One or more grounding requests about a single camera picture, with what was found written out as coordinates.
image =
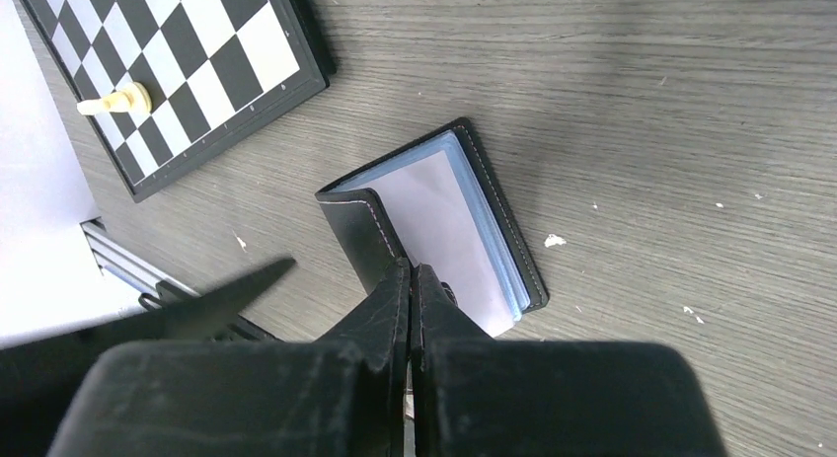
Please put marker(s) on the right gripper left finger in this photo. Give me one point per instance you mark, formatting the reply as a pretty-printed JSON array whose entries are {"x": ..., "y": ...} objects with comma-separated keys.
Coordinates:
[{"x": 340, "y": 395}]

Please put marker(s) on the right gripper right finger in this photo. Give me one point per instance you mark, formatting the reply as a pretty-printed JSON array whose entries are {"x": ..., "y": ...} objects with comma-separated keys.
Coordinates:
[{"x": 477, "y": 396}]

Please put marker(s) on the black white chessboard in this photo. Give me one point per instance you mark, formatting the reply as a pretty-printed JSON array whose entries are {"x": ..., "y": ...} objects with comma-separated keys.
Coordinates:
[{"x": 216, "y": 71}]

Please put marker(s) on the cream chess piece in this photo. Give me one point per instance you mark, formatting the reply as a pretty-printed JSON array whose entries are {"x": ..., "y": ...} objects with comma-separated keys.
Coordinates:
[{"x": 131, "y": 98}]

